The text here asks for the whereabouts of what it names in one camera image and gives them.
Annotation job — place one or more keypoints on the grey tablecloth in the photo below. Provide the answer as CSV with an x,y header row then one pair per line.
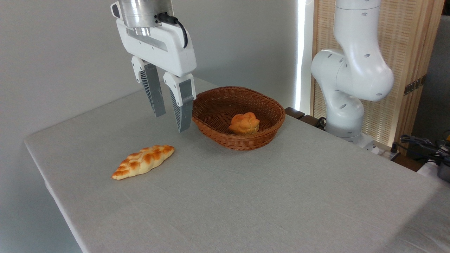
x,y
281,196

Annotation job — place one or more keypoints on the brown wicker basket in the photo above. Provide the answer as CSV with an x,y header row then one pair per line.
x,y
246,141

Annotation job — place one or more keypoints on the round orange bread bun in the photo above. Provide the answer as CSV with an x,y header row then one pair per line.
x,y
244,123

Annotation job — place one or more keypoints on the brass screen hinge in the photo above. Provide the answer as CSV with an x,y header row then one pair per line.
x,y
415,85

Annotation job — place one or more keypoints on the long braided bread loaf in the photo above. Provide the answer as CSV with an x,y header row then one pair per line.
x,y
142,162

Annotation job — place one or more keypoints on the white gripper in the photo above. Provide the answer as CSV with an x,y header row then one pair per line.
x,y
165,49

